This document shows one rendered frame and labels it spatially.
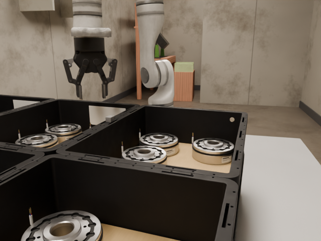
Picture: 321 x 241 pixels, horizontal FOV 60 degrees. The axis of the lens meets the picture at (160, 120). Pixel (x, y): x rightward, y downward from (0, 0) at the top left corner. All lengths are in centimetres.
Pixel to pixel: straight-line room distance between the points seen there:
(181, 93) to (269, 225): 500
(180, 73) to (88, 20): 490
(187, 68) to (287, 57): 182
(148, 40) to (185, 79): 464
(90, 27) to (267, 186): 65
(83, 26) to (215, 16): 480
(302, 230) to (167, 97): 56
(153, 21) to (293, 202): 67
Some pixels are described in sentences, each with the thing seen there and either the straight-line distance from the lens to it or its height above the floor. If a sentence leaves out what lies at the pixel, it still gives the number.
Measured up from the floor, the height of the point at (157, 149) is 86.
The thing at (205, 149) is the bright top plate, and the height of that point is 86.
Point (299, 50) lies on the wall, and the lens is 555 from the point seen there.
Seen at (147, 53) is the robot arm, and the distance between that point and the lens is 95.
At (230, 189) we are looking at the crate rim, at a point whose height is 93.
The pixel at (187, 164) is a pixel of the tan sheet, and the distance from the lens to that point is 66.
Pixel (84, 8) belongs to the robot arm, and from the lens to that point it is 72.
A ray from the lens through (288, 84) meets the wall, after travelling 557.
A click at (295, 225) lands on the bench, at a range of 75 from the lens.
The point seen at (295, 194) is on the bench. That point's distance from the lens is 88.
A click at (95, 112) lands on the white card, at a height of 90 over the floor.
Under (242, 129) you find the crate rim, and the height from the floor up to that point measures 93.
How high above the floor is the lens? 110
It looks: 15 degrees down
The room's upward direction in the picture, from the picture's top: straight up
